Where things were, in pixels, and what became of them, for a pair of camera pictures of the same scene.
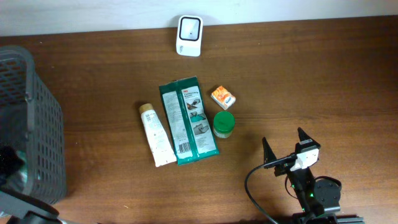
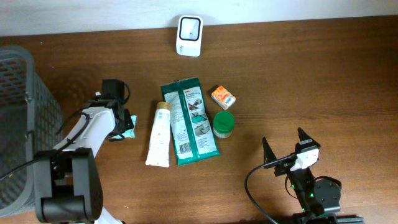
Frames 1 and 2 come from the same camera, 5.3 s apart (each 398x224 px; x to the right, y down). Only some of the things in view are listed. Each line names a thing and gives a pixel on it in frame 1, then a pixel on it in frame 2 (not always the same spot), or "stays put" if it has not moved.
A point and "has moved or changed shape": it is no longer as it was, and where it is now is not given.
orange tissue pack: x=223 y=98 stays put
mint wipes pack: x=19 y=180 to x=130 y=134
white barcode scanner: x=189 y=37 stays put
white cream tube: x=161 y=144 has moved or changed shape
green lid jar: x=224 y=122 stays put
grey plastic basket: x=32 y=122 stays put
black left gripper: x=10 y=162 to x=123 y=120
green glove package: x=193 y=134 stays put
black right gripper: x=283 y=167 stays put
